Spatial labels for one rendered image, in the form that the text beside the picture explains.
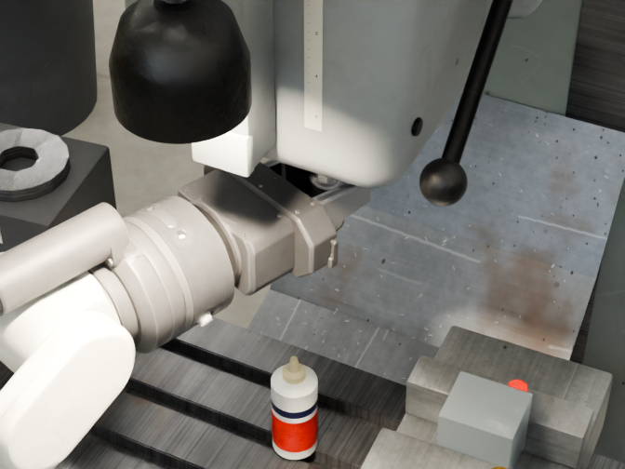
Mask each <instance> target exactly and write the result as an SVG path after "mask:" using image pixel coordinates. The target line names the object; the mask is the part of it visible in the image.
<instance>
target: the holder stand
mask: <svg viewBox="0 0 625 469"><path fill-rule="evenodd" d="M103 202H104V203H107V204H109V205H111V206H112V207H113V208H114V209H115V210H116V211H117V209H116V202H115V194H114V186H113V172H112V164H111V157H110V149H109V147H108V146H105V145H101V144H97V143H93V142H88V141H80V140H76V139H72V138H67V137H63V136H59V135H54V134H51V133H49V132H46V131H44V130H42V129H31V128H24V127H16V126H12V125H8V124H3V123H0V253H1V252H6V251H8V250H10V249H12V248H14V247H16V246H18V245H19V244H21V243H23V242H25V241H27V240H29V239H31V238H33V237H35V236H37V235H39V234H41V233H43V232H45V231H47V230H49V229H51V228H53V227H55V226H57V225H59V224H61V223H63V222H65V221H67V220H69V219H71V218H73V217H74V216H76V215H78V214H80V213H82V212H84V211H86V210H88V209H90V208H93V207H95V206H96V205H98V204H100V203H103Z"/></svg>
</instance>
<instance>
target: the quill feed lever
mask: <svg viewBox="0 0 625 469"><path fill-rule="evenodd" d="M512 1H513V0H493V1H492V4H491V7H490V9H489V12H488V15H487V18H486V21H485V26H484V29H483V31H482V34H481V37H480V40H479V44H478V47H477V49H476V52H475V55H474V58H473V61H472V66H471V69H470V71H469V74H468V77H467V80H466V83H465V86H464V89H463V92H462V95H461V98H460V101H459V106H458V109H457V111H456V114H455V117H454V120H453V123H452V126H451V129H450V131H449V134H448V138H447V141H446V144H445V149H444V151H443V154H442V157H441V158H438V159H435V160H433V161H432V162H430V163H429V164H427V165H426V166H425V168H424V169H423V170H422V171H421V174H420V176H419V188H420V190H421V193H422V195H423V196H424V197H425V198H426V199H427V200H428V201H429V202H430V203H432V204H434V205H436V206H440V207H447V206H451V205H453V204H455V203H457V202H458V201H459V200H460V199H461V198H462V197H463V196H464V194H465V192H466V190H467V185H468V179H467V175H466V172H465V170H464V168H463V167H462V166H461V165H460V164H459V163H460V160H461V157H462V155H463V152H464V149H465V146H466V143H467V139H468V137H469V134H470V131H471V128H472V123H473V120H474V117H475V115H476V112H477V109H478V106H479V103H480V100H481V98H482V95H483V91H484V88H485V83H486V80H487V78H488V75H489V72H490V69H491V66H492V63H493V60H494V58H495V55H496V52H497V49H498V45H499V40H500V38H501V35H502V32H503V29H504V26H505V23H506V20H507V18H508V15H509V12H510V9H511V6H512Z"/></svg>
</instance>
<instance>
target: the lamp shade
mask: <svg viewBox="0 0 625 469"><path fill-rule="evenodd" d="M109 71H110V79H111V87H112V95H113V109H114V114H115V116H116V118H117V120H118V122H119V123H120V124H121V125H122V126H123V127H124V128H125V129H126V130H128V131H129V132H131V133H133V134H134V135H136V136H138V137H141V138H143V139H145V140H148V141H155V142H161V143H169V144H186V143H196V142H201V141H208V140H212V139H215V138H217V137H219V136H221V135H224V134H226V133H228V132H229V131H231V130H233V129H234V128H236V127H238V126H239V125H240V124H241V123H242V122H243V121H244V120H245V119H246V117H247V115H248V114H249V112H250V109H251V105H252V87H251V61H250V52H249V49H248V46H247V44H246V40H245V38H244V37H243V34H242V32H241V30H240V27H239V25H238V23H237V20H236V18H235V16H234V14H233V11H232V10H231V9H230V7H229V6H228V5H227V4H225V3H224V2H223V1H221V0H187V1H185V2H184V3H182V4H180V5H169V4H167V3H165V2H164V1H163V0H138V1H137V2H135V3H133V4H132V5H130V6H129V7H128V8H127V9H126V10H125V11H124V12H123V13H122V15H121V17H120V19H119V22H118V26H117V30H116V34H115V37H114V40H113V47H112V51H111V54H110V58H109Z"/></svg>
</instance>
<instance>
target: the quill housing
mask: <svg viewBox="0 0 625 469"><path fill-rule="evenodd" d="M492 1H493V0H273V59H274V101H275V144H274V146H273V147H272V148H271V150H270V151H269V152H268V153H267V154H266V155H265V156H264V157H265V158H268V159H271V160H274V161H277V162H280V163H283V164H287V165H290V166H292V167H295V168H301V169H304V170H307V171H310V172H313V173H316V174H319V175H323V176H326V177H328V178H331V179H335V180H338V181H343V182H347V183H349V184H352V185H355V186H359V187H365V188H371V189H373V188H379V187H383V186H387V185H389V184H391V183H393V182H395V181H397V180H398V179H399V178H400V177H401V176H403V175H404V173H405V172H406V171H407V169H408V168H409V167H410V165H411V164H412V163H413V161H414V160H415V158H416V157H417V156H418V154H419V152H420V151H421V150H422V148H423V147H424V145H425V144H426V143H427V141H428V140H429V138H430V137H431V136H432V134H433V132H434V131H435V130H436V129H437V128H438V126H439V125H440V124H441V122H442V121H443V119H444V118H445V116H446V115H447V113H448V112H449V111H450V109H451V108H452V106H453V105H454V104H455V102H456V101H457V99H458V98H459V96H460V95H461V93H462V92H463V89H464V86H465V83H466V80H467V77H468V74H469V71H470V69H471V66H472V61H473V58H474V55H475V52H476V49H477V47H478V44H479V40H480V37H481V34H482V31H483V29H484V26H485V21H486V18H487V15H488V12H489V9H490V7H491V4H492Z"/></svg>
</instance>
